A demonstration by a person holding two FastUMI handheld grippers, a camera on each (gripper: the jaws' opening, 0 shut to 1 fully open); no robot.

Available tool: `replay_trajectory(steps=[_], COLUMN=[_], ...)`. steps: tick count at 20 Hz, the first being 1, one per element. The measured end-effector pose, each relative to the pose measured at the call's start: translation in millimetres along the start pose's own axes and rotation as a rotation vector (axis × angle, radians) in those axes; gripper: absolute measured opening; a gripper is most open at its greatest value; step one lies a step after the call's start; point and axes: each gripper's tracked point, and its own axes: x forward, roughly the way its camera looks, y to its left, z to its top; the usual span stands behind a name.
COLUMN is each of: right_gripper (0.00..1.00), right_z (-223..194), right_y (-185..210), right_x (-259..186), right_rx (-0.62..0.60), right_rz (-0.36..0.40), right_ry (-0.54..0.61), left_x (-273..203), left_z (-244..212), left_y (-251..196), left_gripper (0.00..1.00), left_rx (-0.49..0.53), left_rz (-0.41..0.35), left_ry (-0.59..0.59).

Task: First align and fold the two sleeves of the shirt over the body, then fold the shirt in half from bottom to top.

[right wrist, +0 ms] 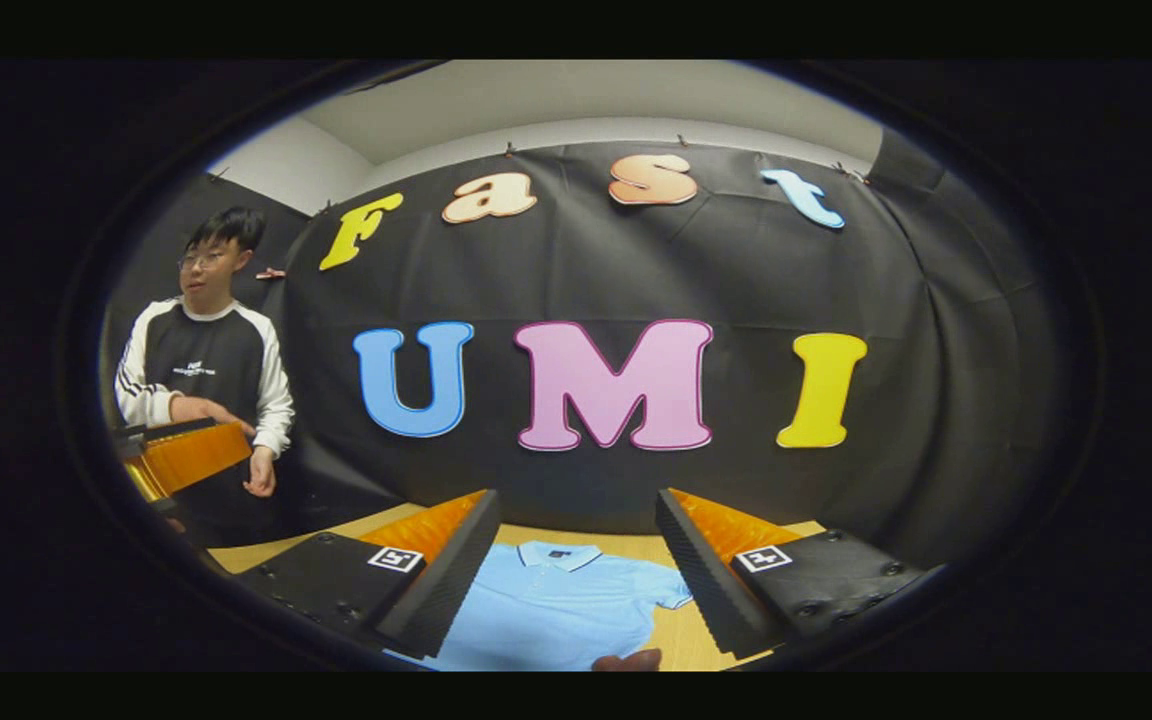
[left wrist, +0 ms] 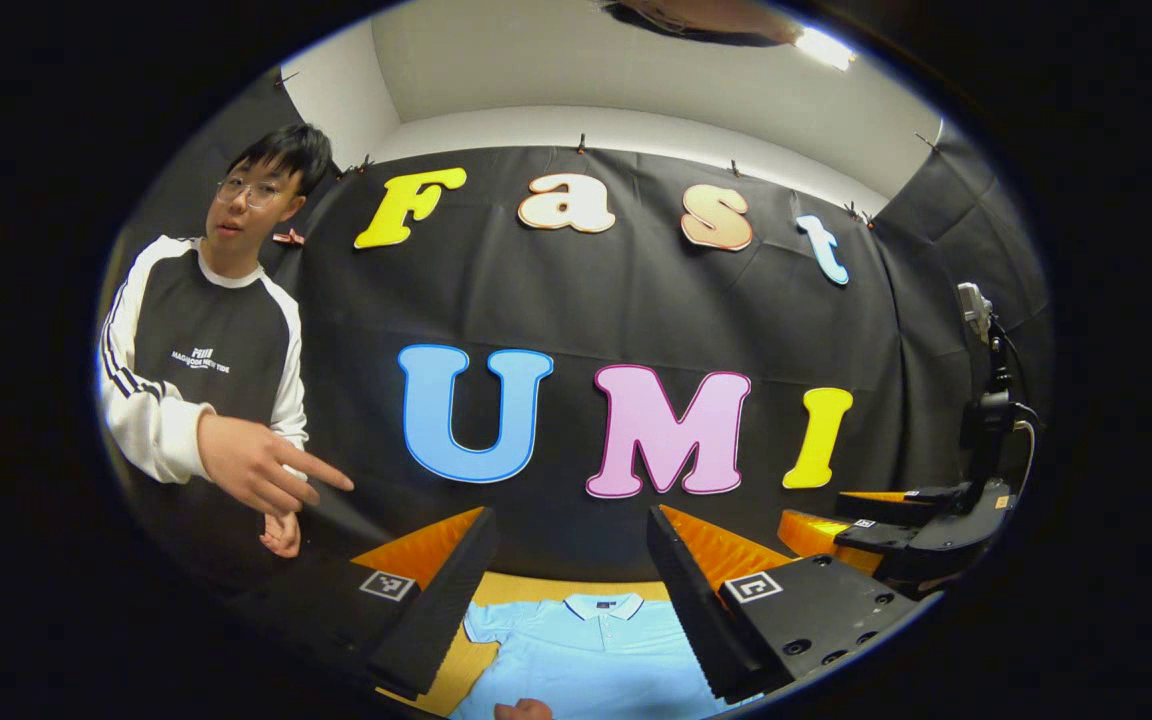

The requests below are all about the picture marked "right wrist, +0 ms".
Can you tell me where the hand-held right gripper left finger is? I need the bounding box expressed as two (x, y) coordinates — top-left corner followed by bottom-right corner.
(234, 488), (503, 661)

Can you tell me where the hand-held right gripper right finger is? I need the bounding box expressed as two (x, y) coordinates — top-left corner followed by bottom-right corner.
(655, 487), (927, 661)

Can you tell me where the light blue T-shirt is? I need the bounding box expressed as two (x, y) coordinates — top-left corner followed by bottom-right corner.
(386, 540), (694, 673)

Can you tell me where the black backdrop cloth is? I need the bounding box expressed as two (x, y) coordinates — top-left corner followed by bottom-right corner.
(101, 125), (1077, 571)

